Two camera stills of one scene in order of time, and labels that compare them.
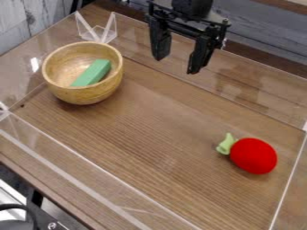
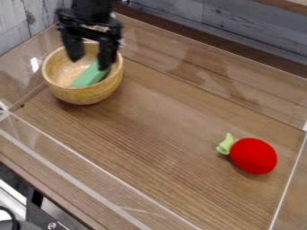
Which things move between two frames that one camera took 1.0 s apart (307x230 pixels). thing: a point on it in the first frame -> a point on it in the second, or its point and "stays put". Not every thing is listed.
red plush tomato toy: [251, 154] stays put
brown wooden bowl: [67, 61] stays put
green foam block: [94, 74] stays put
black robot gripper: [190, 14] -> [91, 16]
